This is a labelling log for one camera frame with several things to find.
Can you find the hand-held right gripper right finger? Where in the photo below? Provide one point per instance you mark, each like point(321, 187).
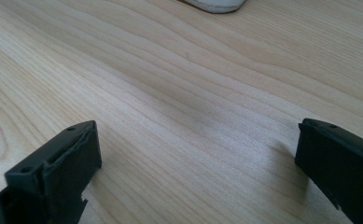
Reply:
point(341, 168)

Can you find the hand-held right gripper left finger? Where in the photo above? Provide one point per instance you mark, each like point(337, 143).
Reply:
point(58, 174)

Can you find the white round object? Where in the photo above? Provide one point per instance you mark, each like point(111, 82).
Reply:
point(216, 4)

